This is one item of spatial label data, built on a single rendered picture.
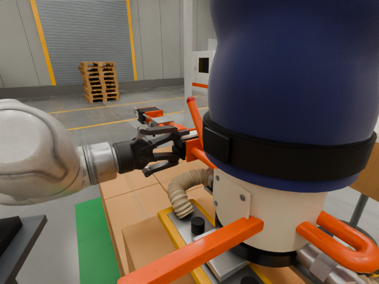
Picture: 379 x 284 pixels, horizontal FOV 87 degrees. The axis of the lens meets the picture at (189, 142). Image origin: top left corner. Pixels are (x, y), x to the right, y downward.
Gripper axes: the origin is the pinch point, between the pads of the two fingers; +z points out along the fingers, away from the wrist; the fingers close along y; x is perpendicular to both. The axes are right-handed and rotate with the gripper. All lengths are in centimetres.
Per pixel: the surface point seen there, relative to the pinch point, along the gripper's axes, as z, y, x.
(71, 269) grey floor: -52, 119, -83
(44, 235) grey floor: -72, 119, -129
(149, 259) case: -17.4, 25.1, 9.4
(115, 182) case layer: -11, 65, -95
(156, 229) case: -12.3, 25.1, 1.1
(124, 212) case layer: -13, 65, -58
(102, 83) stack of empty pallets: 68, 58, -724
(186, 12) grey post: 177, -96, -317
